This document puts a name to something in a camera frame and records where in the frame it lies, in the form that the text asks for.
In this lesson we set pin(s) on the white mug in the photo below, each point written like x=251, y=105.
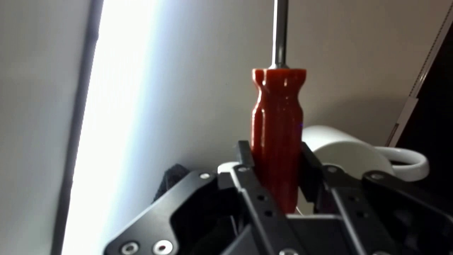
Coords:
x=348, y=156

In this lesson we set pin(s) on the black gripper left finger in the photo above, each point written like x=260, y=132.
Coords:
x=245, y=188

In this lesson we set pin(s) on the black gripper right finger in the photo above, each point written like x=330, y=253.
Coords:
x=330, y=188

